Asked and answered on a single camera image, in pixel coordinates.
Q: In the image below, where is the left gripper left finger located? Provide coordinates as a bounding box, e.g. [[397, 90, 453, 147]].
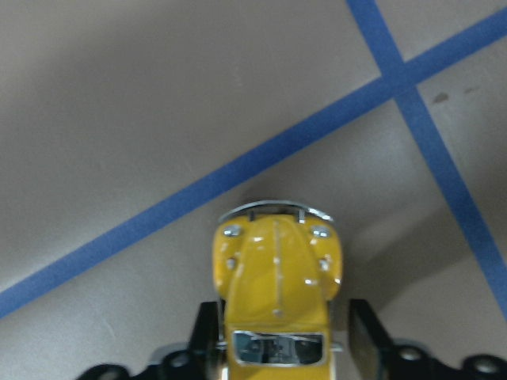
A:
[[81, 301, 222, 379]]

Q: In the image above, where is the brown paper table cover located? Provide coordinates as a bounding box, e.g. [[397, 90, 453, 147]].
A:
[[1, 1, 506, 379]]

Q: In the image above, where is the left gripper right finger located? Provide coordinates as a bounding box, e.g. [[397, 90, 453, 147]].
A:
[[348, 298, 506, 380]]

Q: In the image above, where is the yellow beetle toy car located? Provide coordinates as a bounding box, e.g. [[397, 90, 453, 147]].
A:
[[212, 199, 343, 379]]

